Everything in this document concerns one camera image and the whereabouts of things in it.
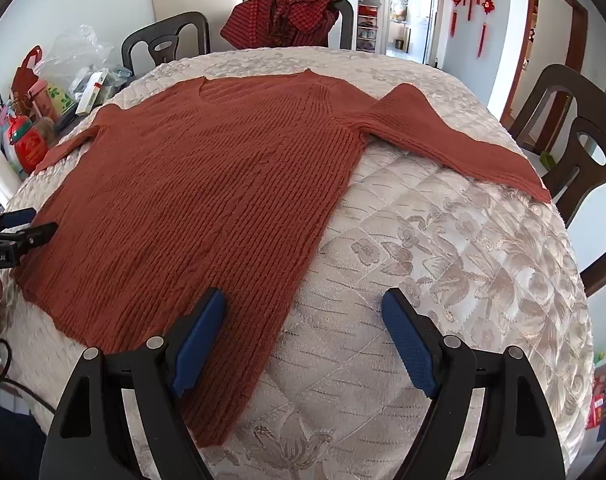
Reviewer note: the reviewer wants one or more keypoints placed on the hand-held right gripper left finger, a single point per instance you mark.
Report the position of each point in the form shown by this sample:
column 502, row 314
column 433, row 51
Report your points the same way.
column 198, row 345

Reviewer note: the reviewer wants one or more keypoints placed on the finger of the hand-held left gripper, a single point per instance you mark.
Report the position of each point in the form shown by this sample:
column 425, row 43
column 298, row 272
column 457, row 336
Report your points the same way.
column 18, row 217
column 35, row 235

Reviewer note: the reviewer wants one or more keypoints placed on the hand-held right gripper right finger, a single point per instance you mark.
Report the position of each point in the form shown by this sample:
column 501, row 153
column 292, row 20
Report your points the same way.
column 408, row 345

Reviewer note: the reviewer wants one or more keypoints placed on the rust knit sweater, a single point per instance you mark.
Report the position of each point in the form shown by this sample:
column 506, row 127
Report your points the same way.
column 208, row 185

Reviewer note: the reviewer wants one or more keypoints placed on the red toy bottle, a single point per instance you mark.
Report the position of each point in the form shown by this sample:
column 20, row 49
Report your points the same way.
column 28, row 145

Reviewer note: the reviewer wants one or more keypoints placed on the cream quilted table cover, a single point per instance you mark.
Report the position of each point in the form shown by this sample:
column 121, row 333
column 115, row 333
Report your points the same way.
column 433, row 240

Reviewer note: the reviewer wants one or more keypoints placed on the red gift bag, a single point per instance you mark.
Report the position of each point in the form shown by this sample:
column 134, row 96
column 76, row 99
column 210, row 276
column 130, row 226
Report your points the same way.
column 23, row 77

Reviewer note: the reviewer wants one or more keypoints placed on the white red medicine box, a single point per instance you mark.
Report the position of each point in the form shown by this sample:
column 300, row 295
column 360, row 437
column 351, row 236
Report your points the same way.
column 90, row 92

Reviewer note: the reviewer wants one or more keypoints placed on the clear plastic bag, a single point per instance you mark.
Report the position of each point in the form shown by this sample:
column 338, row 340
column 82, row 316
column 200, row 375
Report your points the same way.
column 78, row 50

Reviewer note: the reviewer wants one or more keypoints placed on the person's leg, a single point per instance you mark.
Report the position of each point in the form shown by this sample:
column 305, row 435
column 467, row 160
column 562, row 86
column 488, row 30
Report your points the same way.
column 8, row 445

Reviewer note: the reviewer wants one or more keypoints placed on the colourful printed box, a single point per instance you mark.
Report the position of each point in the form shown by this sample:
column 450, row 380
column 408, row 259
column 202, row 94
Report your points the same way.
column 600, row 400

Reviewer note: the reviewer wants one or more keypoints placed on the small green item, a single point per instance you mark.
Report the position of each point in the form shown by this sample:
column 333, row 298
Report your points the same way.
column 549, row 161

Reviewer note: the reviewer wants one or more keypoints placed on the dark wooden chair oval cutout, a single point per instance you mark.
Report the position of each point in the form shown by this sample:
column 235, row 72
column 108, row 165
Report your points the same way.
column 188, row 25

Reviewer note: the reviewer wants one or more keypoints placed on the large dark wooden chair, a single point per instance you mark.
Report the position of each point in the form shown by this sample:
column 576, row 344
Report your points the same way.
column 558, row 85

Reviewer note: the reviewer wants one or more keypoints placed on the storage shelf with containers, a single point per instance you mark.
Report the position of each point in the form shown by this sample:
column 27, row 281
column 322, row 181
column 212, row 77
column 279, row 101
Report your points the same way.
column 367, row 25

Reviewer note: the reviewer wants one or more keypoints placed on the red plaid garment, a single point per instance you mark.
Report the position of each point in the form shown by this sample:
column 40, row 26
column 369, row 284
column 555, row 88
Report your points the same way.
column 278, row 20

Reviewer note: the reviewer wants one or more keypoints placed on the dark chair under red garment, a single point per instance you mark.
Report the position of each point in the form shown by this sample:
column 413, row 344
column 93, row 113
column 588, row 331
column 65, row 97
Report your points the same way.
column 345, row 25

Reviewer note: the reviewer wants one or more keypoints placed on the brown door frame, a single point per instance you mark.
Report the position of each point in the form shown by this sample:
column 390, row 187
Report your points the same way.
column 578, row 35

